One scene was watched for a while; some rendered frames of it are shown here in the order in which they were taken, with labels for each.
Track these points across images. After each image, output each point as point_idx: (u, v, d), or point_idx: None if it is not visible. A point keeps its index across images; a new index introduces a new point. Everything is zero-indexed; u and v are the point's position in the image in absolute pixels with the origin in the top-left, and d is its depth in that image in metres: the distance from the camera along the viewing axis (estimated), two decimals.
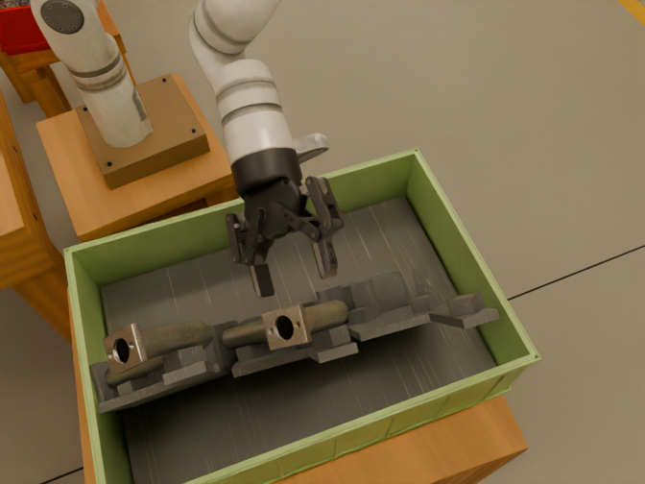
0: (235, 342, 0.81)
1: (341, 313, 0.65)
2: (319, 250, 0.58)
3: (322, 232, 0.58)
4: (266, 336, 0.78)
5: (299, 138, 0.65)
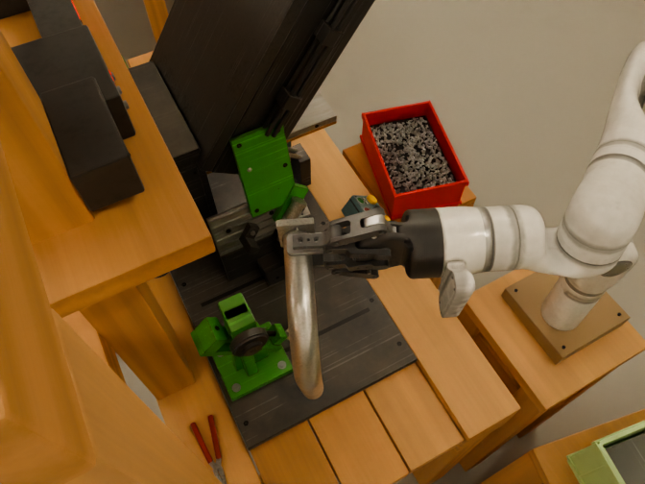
0: None
1: (298, 301, 0.57)
2: (314, 233, 0.59)
3: (329, 232, 0.58)
4: None
5: (465, 268, 0.56)
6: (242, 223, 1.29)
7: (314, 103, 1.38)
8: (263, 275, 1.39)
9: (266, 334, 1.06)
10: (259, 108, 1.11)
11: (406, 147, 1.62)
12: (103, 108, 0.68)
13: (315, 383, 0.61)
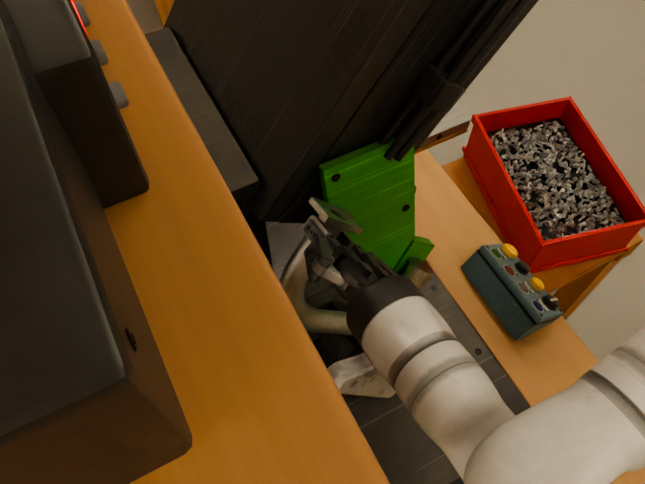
0: None
1: (285, 269, 0.63)
2: (323, 229, 0.59)
3: (324, 239, 0.57)
4: None
5: (362, 371, 0.50)
6: (322, 302, 0.76)
7: None
8: None
9: None
10: (379, 107, 0.58)
11: (542, 165, 1.09)
12: (9, 103, 0.15)
13: None
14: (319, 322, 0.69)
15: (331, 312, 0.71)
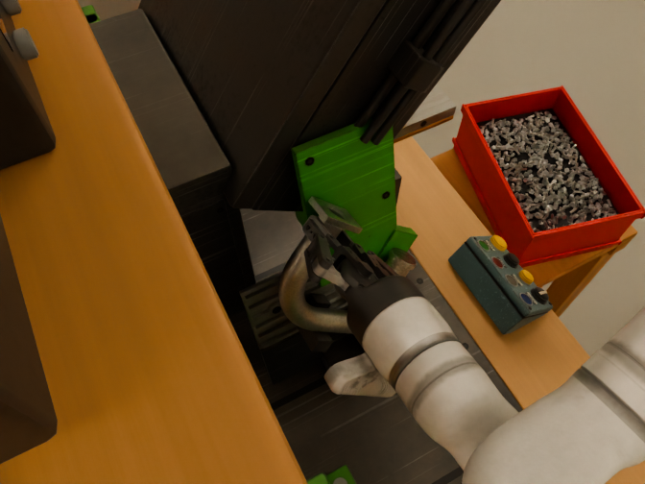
0: None
1: (285, 269, 0.63)
2: (323, 229, 0.59)
3: (324, 239, 0.57)
4: None
5: (363, 372, 0.50)
6: None
7: None
8: None
9: None
10: (354, 86, 0.55)
11: (533, 157, 1.06)
12: None
13: (302, 328, 0.69)
14: (319, 321, 0.69)
15: (331, 311, 0.71)
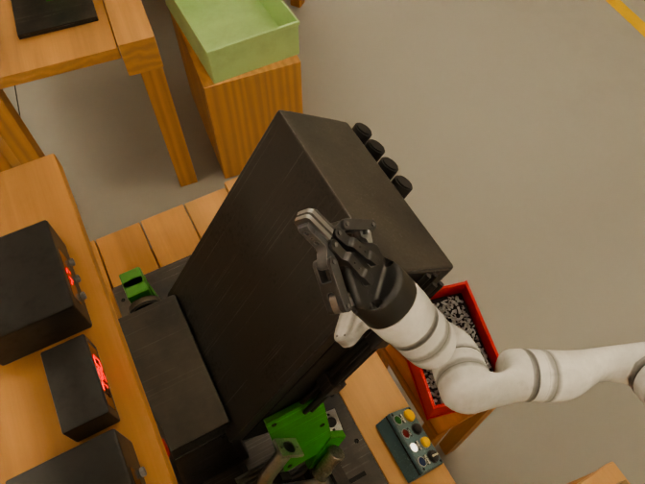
0: (330, 476, 1.24)
1: (260, 475, 1.08)
2: (323, 235, 0.58)
3: (330, 251, 0.58)
4: (310, 479, 1.21)
5: (364, 332, 0.67)
6: None
7: None
8: None
9: None
10: (298, 391, 1.00)
11: None
12: None
13: None
14: None
15: None
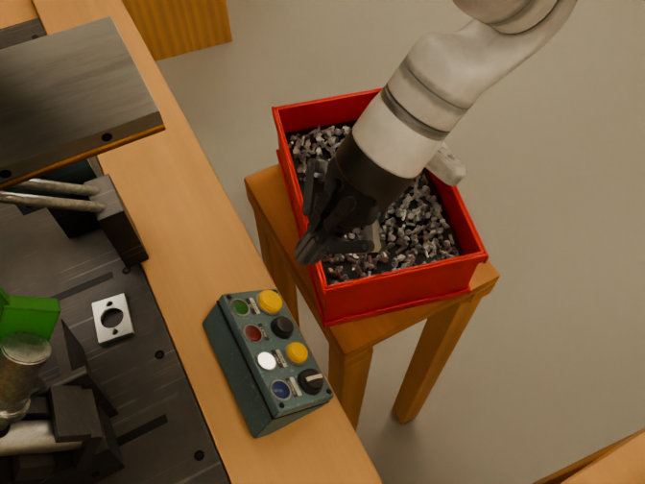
0: None
1: None
2: (312, 247, 0.58)
3: (324, 242, 0.57)
4: None
5: (441, 157, 0.53)
6: None
7: (110, 80, 0.56)
8: None
9: None
10: None
11: None
12: None
13: None
14: None
15: None
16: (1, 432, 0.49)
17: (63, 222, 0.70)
